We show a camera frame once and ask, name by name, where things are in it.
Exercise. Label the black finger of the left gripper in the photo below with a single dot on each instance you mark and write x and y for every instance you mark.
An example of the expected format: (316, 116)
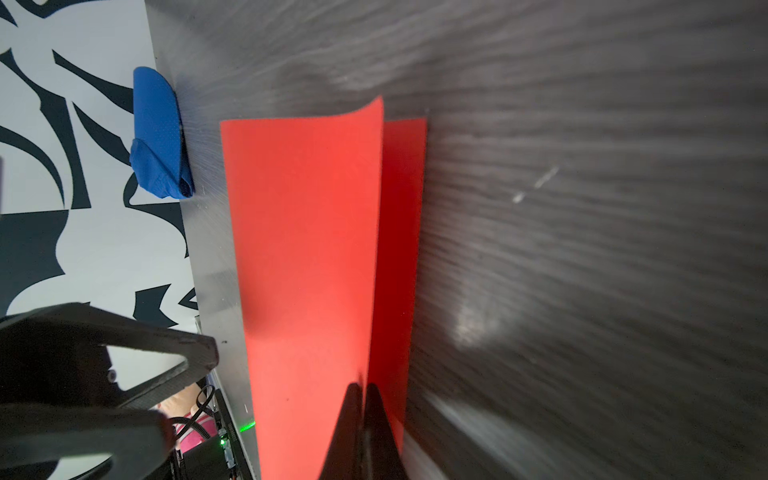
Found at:
(59, 356)

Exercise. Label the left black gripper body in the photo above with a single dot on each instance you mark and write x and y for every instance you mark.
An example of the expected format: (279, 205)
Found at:
(35, 437)

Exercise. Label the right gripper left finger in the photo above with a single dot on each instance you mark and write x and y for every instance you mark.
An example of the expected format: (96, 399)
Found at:
(342, 458)

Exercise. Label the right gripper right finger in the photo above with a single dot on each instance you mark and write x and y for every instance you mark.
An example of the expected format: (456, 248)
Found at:
(381, 458)

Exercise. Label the red square paper sheet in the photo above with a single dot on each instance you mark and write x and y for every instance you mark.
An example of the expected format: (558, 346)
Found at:
(326, 216)

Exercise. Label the blue cloth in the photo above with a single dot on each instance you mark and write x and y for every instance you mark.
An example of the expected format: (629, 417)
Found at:
(157, 154)

